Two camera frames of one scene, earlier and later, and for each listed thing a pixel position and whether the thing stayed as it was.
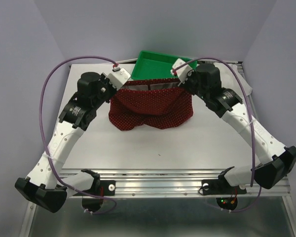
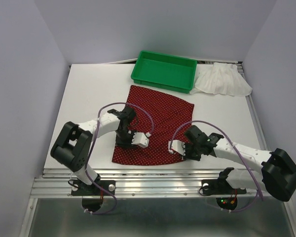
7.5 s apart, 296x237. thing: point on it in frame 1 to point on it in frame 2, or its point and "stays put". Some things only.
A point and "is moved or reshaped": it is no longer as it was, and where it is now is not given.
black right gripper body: [191, 84] to [192, 151]
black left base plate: [100, 187] stays put
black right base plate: [220, 186] stays put
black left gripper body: [107, 90] to [124, 138]
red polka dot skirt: [161, 103] is moved or reshaped
